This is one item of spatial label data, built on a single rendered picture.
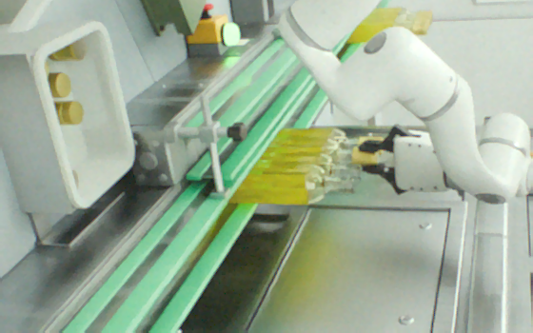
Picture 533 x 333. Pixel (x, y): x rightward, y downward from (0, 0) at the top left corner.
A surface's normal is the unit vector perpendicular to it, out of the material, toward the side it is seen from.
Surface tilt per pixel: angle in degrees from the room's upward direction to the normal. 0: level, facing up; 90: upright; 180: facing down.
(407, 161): 109
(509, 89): 90
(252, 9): 90
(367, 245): 91
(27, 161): 90
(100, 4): 0
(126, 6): 0
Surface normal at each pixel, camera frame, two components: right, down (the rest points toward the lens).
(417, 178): -0.50, 0.47
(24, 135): -0.23, 0.45
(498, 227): -0.10, -0.89
